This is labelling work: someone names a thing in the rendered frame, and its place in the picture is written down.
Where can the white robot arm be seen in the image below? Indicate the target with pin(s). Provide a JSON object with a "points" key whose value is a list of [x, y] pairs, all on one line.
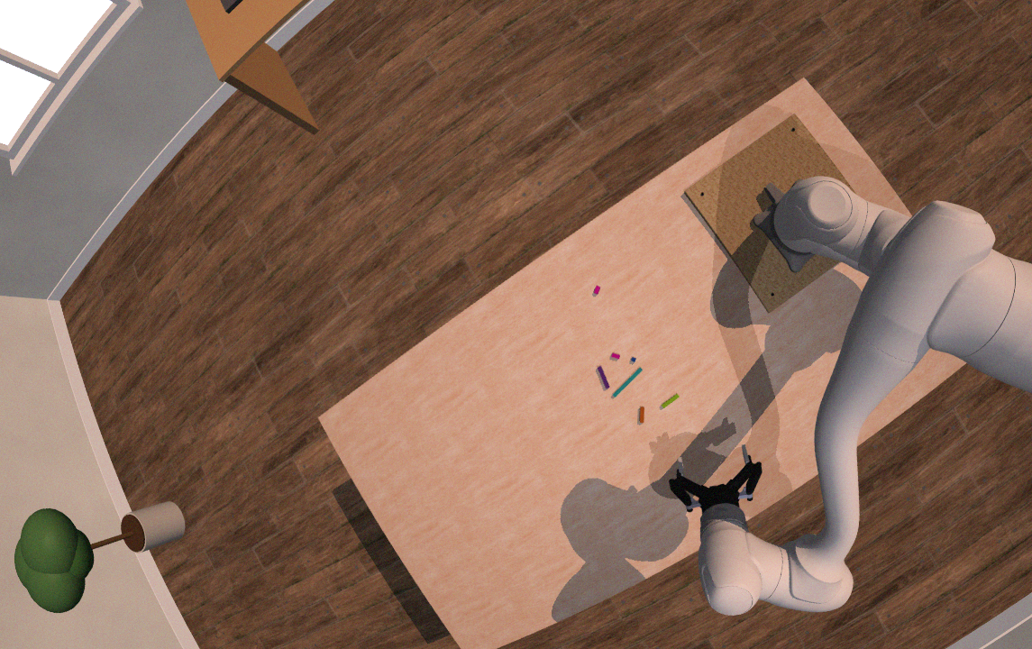
{"points": [[938, 285]]}

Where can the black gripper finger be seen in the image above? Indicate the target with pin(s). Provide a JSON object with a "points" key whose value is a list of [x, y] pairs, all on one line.
{"points": [[751, 473], [688, 485]]}

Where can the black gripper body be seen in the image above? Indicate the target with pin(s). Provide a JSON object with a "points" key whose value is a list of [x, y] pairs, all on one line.
{"points": [[719, 497]]}

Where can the turquoise rod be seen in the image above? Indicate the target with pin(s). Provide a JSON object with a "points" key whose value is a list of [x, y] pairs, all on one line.
{"points": [[627, 382]]}

